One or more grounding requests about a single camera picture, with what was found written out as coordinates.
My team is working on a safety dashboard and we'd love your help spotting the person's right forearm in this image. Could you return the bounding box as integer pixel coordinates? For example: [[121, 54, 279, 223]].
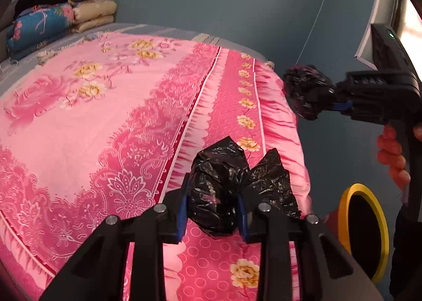
[[390, 202, 422, 300]]

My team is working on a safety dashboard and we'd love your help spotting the yellow-rimmed bin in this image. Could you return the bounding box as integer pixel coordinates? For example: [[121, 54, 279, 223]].
[[325, 183, 390, 285]]

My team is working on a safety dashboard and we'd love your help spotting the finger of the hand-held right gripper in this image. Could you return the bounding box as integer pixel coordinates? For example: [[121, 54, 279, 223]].
[[316, 83, 340, 102], [331, 101, 355, 114]]

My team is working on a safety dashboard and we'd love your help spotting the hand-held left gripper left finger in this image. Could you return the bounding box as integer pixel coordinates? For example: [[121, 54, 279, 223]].
[[39, 172, 191, 301]]

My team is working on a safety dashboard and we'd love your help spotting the beige folded quilt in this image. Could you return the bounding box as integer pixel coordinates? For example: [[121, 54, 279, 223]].
[[71, 0, 117, 34]]

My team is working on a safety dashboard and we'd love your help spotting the person's right hand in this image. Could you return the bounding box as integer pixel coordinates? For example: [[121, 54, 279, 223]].
[[377, 124, 411, 191]]

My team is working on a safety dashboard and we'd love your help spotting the pink floral blanket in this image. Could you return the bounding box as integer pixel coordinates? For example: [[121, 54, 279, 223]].
[[0, 31, 314, 301]]

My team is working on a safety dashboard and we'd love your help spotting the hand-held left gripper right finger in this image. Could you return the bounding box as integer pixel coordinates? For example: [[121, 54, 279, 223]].
[[236, 194, 385, 301]]

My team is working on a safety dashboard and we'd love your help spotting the round black plastic bag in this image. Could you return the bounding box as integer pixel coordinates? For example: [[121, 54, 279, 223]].
[[282, 64, 337, 121]]

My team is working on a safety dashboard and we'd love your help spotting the white window frame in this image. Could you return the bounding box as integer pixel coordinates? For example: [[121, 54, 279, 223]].
[[354, 0, 422, 69]]

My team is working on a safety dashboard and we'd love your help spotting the blue floral pillow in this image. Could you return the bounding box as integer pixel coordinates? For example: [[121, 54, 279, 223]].
[[7, 4, 75, 60]]

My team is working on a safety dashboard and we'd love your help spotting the two-lobed black plastic bag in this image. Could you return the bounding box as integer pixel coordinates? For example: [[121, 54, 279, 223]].
[[189, 137, 302, 239]]

